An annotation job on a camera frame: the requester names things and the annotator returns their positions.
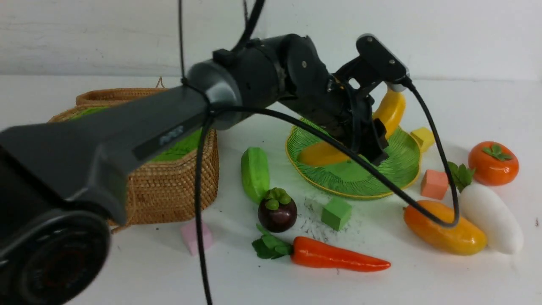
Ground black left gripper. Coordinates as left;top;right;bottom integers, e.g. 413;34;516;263
292;55;389;166

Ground yellow toy banana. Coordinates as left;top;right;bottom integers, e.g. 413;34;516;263
297;89;405;167

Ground orange toy persimmon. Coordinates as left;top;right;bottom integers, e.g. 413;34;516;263
468;141;520;186

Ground dark purple toy mangosteen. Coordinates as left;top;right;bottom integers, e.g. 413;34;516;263
258;187;298;233

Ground orange yellow toy mango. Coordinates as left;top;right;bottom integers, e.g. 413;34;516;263
403;206;487;255

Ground green toy cucumber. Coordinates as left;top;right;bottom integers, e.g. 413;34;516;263
241;147;270;205

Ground white toy radish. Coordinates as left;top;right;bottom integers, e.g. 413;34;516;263
448;161;524;255

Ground orange toy carrot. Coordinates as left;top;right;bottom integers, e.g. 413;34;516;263
252;225;391;272

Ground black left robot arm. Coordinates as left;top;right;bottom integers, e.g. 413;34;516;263
1;34;395;305

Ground yellow foam cube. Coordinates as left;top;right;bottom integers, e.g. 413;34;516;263
410;127;435;154

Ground green glass leaf plate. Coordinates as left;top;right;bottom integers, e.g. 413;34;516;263
285;127;422;200

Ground salmon foam cube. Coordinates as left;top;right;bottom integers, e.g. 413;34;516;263
420;169;449;200

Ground green foam cube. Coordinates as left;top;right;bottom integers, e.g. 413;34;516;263
320;197;352;231

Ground pink foam cube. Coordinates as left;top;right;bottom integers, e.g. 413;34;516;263
180;219;213;255

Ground woven rattan basket green lining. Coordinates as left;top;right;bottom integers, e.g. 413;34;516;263
48;102;219;234

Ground woven rattan basket lid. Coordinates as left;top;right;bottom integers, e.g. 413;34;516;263
75;77;167;106

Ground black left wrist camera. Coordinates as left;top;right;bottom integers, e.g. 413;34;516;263
356;33;410;92

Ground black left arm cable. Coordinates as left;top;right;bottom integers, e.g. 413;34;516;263
178;0;461;305

